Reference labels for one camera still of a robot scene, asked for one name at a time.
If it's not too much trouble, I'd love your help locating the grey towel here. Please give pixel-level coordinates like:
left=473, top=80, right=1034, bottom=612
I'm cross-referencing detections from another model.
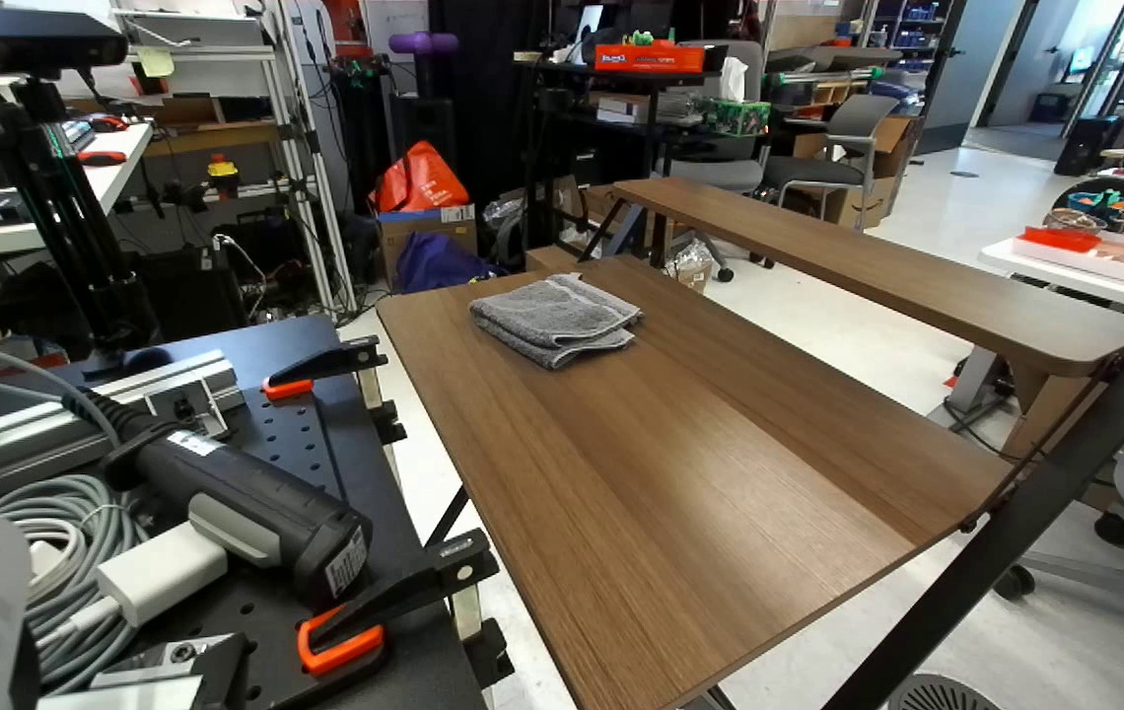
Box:
left=469, top=271, right=642, bottom=370

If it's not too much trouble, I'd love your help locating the blue bag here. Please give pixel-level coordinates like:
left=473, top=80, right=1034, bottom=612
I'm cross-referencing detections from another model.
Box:
left=394, top=235, right=487, bottom=293

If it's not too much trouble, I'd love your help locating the cardboard box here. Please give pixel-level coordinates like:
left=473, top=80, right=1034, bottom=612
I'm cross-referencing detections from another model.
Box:
left=373, top=203, right=475, bottom=281

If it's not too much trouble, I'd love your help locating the orange bag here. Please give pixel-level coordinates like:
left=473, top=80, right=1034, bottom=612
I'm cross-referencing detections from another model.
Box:
left=369, top=142, right=469, bottom=213

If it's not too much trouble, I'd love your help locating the orange black clamp rear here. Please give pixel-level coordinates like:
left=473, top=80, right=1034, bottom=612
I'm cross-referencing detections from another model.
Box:
left=260, top=334, right=387, bottom=401

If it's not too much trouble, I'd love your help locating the orange black clamp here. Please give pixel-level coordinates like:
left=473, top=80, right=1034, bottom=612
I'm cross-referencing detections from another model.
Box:
left=297, top=528, right=496, bottom=679
left=260, top=334, right=387, bottom=401

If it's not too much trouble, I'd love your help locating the orange storage bin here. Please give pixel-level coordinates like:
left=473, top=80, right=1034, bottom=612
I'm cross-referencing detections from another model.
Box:
left=592, top=40, right=705, bottom=76

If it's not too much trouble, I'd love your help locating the black perforated workbench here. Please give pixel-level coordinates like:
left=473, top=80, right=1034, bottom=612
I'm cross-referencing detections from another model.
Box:
left=72, top=314, right=509, bottom=710

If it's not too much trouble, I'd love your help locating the orange black clamp front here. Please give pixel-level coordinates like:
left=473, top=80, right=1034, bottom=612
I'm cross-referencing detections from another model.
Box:
left=297, top=528, right=496, bottom=679

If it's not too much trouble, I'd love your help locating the black handheld tool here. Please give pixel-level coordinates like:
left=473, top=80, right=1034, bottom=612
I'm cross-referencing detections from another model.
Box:
left=91, top=393, right=369, bottom=608

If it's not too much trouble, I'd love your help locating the grey office chair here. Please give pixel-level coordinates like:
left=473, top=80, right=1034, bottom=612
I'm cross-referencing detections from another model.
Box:
left=761, top=94, right=897, bottom=213

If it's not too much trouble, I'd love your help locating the white metal rack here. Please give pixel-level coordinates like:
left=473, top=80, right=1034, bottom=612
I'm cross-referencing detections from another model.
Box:
left=112, top=0, right=357, bottom=314

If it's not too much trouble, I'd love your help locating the white power adapter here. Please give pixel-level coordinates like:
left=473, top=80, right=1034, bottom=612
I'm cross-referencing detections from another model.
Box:
left=97, top=523, right=227, bottom=627

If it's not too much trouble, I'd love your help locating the black desk leg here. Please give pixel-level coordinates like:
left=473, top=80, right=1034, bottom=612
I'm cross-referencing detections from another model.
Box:
left=824, top=370, right=1124, bottom=710

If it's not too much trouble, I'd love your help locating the raised wooden shelf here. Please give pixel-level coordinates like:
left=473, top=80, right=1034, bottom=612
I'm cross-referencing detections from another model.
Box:
left=608, top=175, right=1124, bottom=381

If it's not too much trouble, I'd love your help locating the white table with parts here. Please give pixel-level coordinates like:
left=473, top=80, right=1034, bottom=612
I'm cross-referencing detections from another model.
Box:
left=980, top=190, right=1124, bottom=306

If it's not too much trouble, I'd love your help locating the aluminium extrusion rail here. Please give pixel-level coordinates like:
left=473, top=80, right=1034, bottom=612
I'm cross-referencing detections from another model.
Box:
left=0, top=349, right=240, bottom=491

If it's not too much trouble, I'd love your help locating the grey coiled cable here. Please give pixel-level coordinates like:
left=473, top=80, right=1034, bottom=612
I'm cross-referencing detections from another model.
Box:
left=0, top=469, right=149, bottom=699

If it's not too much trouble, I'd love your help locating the black tripod with camera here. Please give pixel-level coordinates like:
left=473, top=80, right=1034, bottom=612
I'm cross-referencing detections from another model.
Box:
left=0, top=6, right=153, bottom=349

